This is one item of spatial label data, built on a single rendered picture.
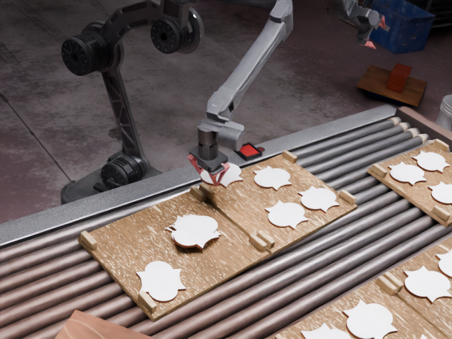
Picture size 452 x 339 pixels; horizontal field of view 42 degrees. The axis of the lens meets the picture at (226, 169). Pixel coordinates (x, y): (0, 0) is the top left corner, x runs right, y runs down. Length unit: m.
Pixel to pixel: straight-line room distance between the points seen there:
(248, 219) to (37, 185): 1.83
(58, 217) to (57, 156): 1.88
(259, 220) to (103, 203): 0.48
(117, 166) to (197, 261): 1.30
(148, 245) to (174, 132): 2.33
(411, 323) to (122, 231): 0.82
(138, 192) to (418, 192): 0.97
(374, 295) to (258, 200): 0.48
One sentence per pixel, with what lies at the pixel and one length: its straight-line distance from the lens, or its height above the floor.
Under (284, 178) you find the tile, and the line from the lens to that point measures 1.99.
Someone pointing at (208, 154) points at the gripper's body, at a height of 1.17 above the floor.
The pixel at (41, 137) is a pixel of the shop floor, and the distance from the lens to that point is 3.81.
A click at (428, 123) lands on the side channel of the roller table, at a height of 0.95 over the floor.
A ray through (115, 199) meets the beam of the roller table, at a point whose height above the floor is 0.91.
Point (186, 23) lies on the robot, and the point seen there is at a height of 1.19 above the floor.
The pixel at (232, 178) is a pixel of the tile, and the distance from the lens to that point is 1.74.
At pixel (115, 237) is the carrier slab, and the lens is 1.67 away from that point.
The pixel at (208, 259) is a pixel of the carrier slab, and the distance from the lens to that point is 1.63.
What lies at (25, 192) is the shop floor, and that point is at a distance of 3.36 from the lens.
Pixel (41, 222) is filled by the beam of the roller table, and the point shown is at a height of 0.92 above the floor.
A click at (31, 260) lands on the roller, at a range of 1.64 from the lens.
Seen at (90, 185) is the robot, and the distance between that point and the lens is 3.01.
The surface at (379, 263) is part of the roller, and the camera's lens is 1.82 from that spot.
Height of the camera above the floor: 2.06
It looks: 34 degrees down
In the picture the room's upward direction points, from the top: 10 degrees clockwise
